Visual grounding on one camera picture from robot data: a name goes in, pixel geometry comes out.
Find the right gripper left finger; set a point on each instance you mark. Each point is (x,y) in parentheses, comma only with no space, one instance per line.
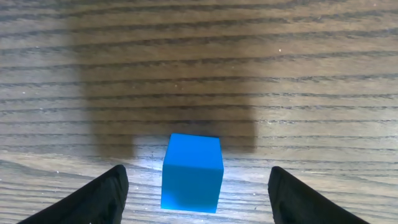
(96,202)

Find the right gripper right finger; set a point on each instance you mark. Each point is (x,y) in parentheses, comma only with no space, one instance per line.
(298,205)

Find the blue cube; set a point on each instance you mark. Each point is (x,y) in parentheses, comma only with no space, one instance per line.
(191,180)

